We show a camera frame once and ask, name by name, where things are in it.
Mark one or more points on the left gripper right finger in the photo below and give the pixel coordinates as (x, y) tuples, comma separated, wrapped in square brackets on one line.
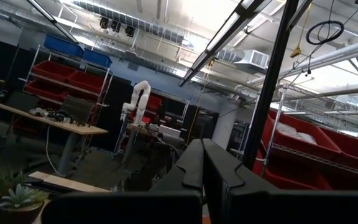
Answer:
[(222, 174)]

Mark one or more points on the black upright rig post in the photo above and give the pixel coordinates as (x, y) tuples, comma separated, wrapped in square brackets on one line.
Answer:
[(269, 93)]

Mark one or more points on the silver ventilation duct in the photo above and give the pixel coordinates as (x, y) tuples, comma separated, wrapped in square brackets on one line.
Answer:
[(141, 26)]

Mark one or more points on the white box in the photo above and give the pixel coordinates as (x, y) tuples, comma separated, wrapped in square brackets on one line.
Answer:
[(169, 131)]

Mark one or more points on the blue storage bin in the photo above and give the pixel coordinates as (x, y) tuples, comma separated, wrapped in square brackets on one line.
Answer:
[(96, 57), (62, 46)]

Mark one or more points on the red storage bin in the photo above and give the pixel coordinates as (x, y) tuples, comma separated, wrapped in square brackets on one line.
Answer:
[(85, 81), (287, 182), (353, 152), (43, 90), (303, 150), (53, 70)]

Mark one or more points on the white air conditioning unit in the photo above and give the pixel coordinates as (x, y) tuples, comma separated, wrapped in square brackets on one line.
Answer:
[(256, 59)]

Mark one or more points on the potted succulent plant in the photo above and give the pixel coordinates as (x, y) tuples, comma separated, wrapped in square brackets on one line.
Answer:
[(17, 199)]

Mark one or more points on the white plastic bag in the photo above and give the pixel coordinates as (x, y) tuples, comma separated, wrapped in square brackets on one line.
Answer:
[(297, 133)]

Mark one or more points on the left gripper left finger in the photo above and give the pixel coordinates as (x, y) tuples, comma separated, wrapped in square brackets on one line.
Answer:
[(191, 174)]

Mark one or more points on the pile of black gear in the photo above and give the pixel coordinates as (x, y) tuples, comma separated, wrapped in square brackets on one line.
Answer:
[(57, 116)]

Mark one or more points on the wooden work table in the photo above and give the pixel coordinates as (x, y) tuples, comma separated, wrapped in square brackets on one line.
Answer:
[(82, 129), (137, 127)]

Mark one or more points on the black flat monitor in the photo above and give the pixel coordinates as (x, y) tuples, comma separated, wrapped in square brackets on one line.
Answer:
[(78, 107)]

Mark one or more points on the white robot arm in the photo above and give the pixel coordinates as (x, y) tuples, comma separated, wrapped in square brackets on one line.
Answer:
[(141, 105)]

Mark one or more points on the yellow plug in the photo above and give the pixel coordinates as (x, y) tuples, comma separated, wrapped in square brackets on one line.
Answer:
[(295, 52)]

